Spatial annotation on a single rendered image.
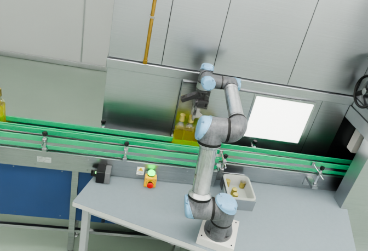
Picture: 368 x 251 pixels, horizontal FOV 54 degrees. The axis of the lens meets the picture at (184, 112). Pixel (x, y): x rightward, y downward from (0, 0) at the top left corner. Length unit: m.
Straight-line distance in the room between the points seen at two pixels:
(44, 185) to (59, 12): 3.30
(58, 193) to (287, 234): 1.41
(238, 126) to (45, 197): 1.37
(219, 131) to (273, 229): 0.82
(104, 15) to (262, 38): 3.30
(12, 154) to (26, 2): 3.38
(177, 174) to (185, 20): 0.93
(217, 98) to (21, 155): 1.22
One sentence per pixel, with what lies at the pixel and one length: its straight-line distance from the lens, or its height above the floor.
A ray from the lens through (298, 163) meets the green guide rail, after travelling 2.53.
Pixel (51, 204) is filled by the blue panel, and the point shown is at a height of 0.45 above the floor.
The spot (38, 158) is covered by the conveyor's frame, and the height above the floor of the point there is 0.82.
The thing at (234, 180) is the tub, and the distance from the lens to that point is 2.37.
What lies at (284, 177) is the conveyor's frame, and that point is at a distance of 2.55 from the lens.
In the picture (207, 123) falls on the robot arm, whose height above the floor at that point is 1.42.
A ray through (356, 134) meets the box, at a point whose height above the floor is 1.13.
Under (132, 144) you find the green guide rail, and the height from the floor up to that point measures 0.94.
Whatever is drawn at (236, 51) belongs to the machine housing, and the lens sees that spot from 2.23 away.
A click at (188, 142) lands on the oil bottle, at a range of 2.26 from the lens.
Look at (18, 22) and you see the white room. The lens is 5.52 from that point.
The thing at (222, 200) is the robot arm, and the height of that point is 1.03.
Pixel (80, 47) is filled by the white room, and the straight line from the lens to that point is 5.40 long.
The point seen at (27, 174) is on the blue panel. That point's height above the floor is 0.68.
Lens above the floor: 2.21
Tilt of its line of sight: 28 degrees down
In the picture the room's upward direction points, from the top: 13 degrees clockwise
